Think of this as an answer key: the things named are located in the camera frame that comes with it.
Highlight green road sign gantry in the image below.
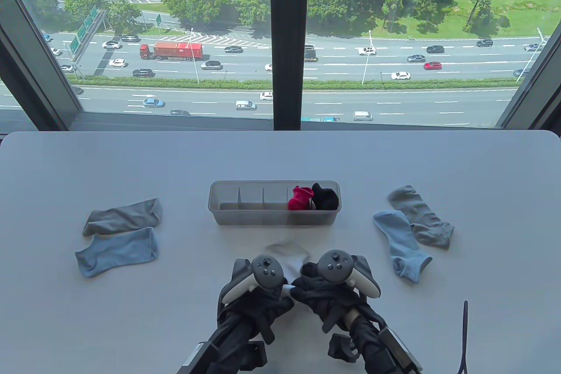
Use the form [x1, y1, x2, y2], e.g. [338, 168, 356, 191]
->
[68, 6, 108, 81]

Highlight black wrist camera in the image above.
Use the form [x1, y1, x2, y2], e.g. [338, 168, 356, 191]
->
[242, 341, 268, 369]
[328, 334, 361, 363]

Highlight person's right hand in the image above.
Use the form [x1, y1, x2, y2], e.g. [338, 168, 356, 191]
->
[291, 262, 374, 334]

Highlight grey hand controller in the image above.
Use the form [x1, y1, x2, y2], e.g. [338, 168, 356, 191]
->
[316, 250, 382, 301]
[219, 255, 285, 304]

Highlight grey sock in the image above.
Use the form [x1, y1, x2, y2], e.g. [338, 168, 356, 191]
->
[83, 198, 163, 238]
[387, 185, 455, 249]

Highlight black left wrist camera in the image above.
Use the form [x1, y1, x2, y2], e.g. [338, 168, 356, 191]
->
[242, 341, 268, 369]

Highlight dark window frame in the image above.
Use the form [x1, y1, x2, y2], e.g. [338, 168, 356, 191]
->
[0, 0, 561, 131]

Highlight light blue sock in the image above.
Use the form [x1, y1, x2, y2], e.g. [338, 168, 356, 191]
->
[75, 227, 159, 278]
[373, 210, 433, 283]

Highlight person's left hand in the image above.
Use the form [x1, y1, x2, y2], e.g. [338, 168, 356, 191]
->
[217, 288, 295, 345]

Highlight black right forearm module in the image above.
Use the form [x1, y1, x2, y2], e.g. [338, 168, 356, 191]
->
[379, 326, 423, 374]

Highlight black sock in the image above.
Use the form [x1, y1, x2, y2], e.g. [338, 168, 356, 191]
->
[312, 185, 339, 211]
[311, 182, 339, 211]

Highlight black left forearm module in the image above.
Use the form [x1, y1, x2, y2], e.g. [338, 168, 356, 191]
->
[178, 341, 220, 374]

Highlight clear plastic divided organizer box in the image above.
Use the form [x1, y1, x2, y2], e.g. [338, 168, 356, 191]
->
[208, 180, 342, 226]

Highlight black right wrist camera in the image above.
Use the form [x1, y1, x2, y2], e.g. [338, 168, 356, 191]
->
[328, 334, 361, 363]

